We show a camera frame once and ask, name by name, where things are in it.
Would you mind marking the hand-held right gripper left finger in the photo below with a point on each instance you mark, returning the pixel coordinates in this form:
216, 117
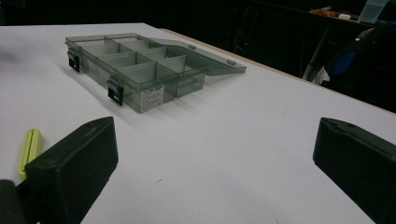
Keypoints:
71, 168

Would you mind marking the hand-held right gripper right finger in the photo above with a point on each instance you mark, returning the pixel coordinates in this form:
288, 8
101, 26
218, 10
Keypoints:
358, 161

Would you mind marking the light green plastic clip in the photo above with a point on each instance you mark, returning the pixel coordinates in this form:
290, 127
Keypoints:
29, 152

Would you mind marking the clear grey compartment storage box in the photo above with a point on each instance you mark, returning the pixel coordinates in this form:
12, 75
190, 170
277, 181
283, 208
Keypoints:
140, 70

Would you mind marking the dark backpack with blue panel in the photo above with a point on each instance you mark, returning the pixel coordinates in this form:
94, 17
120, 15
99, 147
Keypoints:
358, 59

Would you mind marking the dark shelf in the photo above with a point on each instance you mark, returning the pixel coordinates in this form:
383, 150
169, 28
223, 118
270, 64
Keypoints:
311, 37

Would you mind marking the translucent plastic container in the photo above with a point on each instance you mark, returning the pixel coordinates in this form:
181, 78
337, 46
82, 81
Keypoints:
372, 11

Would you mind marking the orange object on shelf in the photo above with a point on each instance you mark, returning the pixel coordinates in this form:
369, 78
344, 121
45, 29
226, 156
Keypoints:
322, 12

